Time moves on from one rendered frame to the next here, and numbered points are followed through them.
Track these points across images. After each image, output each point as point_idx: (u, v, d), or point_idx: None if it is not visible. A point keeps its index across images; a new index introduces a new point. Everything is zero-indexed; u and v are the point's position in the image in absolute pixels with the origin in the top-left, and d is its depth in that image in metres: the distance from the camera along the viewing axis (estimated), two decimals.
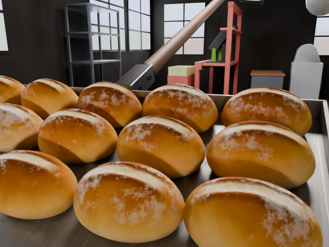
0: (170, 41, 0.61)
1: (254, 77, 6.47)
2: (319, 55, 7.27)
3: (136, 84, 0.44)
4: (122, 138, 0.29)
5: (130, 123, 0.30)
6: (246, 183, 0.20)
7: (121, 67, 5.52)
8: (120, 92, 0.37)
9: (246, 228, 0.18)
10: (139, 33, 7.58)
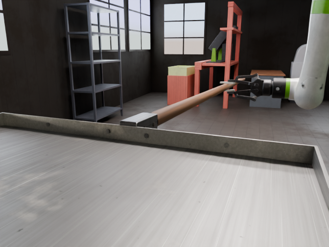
0: (173, 104, 0.67)
1: None
2: None
3: (142, 123, 0.47)
4: None
5: None
6: None
7: (121, 67, 5.52)
8: None
9: None
10: (139, 33, 7.58)
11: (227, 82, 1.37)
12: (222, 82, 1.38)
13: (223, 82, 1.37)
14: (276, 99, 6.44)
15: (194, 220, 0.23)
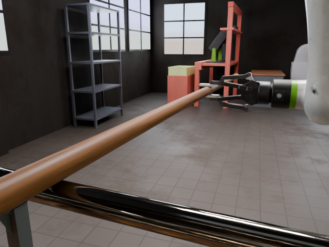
0: (44, 159, 0.29)
1: (254, 77, 6.47)
2: None
3: None
4: None
5: None
6: None
7: (121, 67, 5.52)
8: None
9: None
10: (139, 33, 7.58)
11: (209, 85, 0.98)
12: (201, 85, 0.99)
13: (203, 84, 0.99)
14: None
15: None
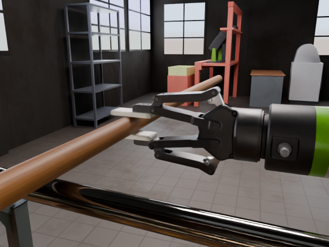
0: None
1: (254, 77, 6.47)
2: (319, 55, 7.27)
3: None
4: None
5: None
6: None
7: (121, 67, 5.52)
8: None
9: None
10: (139, 33, 7.58)
11: (131, 113, 0.45)
12: (115, 112, 0.46)
13: (120, 111, 0.46)
14: (276, 99, 6.44)
15: None
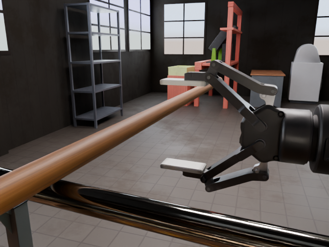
0: None
1: (254, 77, 6.47)
2: (319, 55, 7.27)
3: None
4: None
5: None
6: None
7: (121, 67, 5.52)
8: None
9: None
10: (139, 33, 7.58)
11: (184, 82, 0.42)
12: (166, 82, 0.43)
13: (170, 80, 0.42)
14: (276, 99, 6.44)
15: None
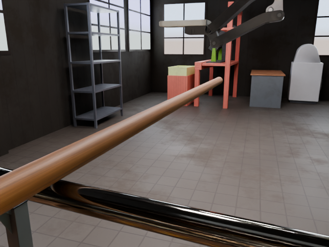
0: None
1: (254, 77, 6.47)
2: (319, 55, 7.27)
3: None
4: None
5: None
6: None
7: (121, 67, 5.52)
8: None
9: None
10: (139, 33, 7.58)
11: None
12: None
13: None
14: (276, 99, 6.44)
15: None
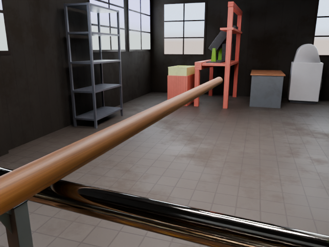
0: None
1: (254, 77, 6.47)
2: (319, 55, 7.27)
3: None
4: None
5: None
6: None
7: (121, 67, 5.52)
8: None
9: None
10: (139, 33, 7.58)
11: None
12: None
13: None
14: (276, 99, 6.44)
15: None
